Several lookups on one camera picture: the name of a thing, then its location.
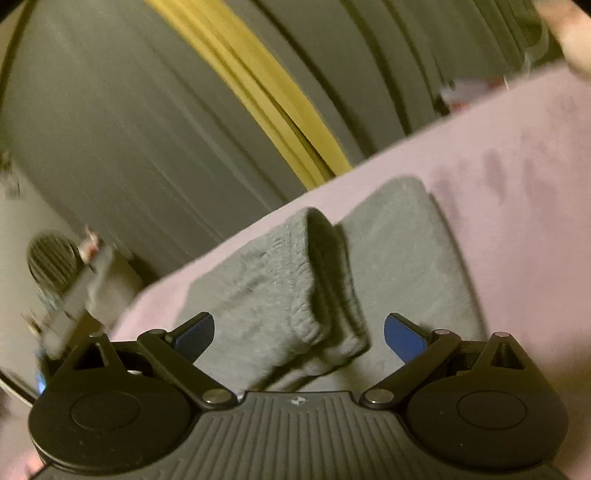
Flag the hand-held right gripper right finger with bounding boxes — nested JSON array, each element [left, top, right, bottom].
[[359, 312, 539, 409]]

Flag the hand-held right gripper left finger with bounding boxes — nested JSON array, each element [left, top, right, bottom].
[[53, 312, 238, 411]]

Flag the grey sweat pants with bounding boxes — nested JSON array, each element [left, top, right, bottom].
[[178, 175, 490, 394]]

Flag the green curtain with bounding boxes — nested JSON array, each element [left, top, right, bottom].
[[256, 0, 566, 160], [0, 0, 308, 296]]

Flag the pink bed sheet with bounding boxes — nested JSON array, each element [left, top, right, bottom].
[[0, 60, 591, 480]]

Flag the yellow curtain strip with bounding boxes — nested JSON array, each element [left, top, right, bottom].
[[147, 0, 354, 191]]

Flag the small white bedside item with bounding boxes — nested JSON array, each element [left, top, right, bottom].
[[440, 78, 505, 110]]

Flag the pale pink blurred object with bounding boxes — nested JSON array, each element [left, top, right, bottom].
[[538, 0, 591, 75]]

